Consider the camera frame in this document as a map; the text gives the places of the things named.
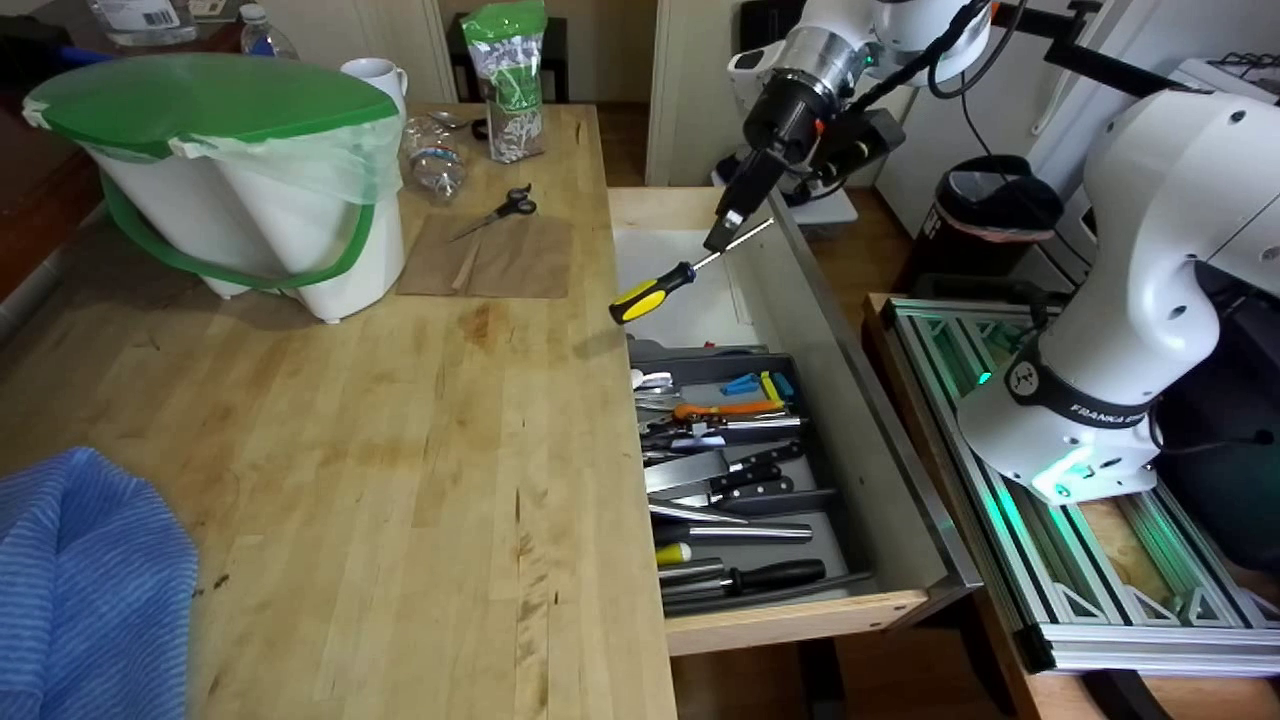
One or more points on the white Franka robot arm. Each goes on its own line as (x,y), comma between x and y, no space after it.
(1172,213)

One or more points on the small blue tool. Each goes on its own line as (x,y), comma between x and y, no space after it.
(742,387)

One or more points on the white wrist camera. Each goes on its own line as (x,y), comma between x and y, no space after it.
(755,62)

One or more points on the silver utensil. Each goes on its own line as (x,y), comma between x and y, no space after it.
(746,424)

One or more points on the white container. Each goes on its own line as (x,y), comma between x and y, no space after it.
(134,15)

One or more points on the steel cleaver blade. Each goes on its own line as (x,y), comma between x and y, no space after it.
(680,472)

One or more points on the blue cloth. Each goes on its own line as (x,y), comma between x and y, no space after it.
(81,585)

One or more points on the wooden drawer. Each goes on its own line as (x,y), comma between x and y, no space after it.
(802,621)

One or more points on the white bin with green lid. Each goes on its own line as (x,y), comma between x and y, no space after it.
(255,203)

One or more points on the clear bottle with blue label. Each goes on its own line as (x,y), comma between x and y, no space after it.
(259,29)

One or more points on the crumpled clear plastic bottle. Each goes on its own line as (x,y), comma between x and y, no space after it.
(435,163)

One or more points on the black camera stand pole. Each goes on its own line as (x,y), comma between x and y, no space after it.
(1120,66)

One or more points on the grey utensil tray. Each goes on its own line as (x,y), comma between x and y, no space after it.
(831,534)

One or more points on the green topped grain bag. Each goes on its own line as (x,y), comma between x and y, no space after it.
(506,95)

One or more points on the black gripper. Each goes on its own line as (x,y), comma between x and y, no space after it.
(792,118)

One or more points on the steel sharpening rod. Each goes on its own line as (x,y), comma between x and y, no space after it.
(746,530)

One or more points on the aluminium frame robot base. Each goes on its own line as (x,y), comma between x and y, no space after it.
(1092,585)

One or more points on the white mug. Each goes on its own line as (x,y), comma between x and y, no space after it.
(381,78)

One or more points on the small yellow tool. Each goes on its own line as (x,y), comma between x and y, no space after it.
(768,388)

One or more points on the black wall speaker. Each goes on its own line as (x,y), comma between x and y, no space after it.
(762,21)

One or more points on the black trash can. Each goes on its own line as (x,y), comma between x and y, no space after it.
(995,203)

